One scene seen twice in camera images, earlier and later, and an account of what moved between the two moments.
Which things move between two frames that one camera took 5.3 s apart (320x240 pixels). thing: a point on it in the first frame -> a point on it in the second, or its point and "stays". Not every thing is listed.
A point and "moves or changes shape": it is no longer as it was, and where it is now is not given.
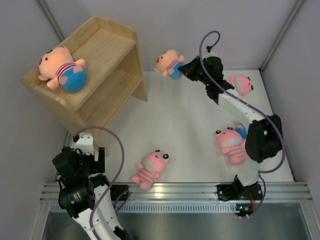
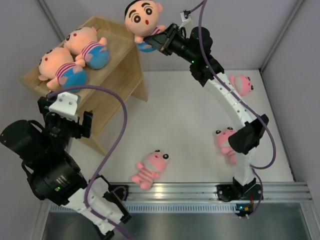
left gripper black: (97, 166) -> (79, 130)
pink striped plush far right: (242, 84) stays
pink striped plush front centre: (151, 164) stays
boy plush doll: (241, 129) moves or changes shape
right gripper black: (188, 69) -> (162, 41)
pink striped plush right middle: (233, 145) stays
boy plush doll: (169, 62) -> (84, 42)
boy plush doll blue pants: (58, 64) stays
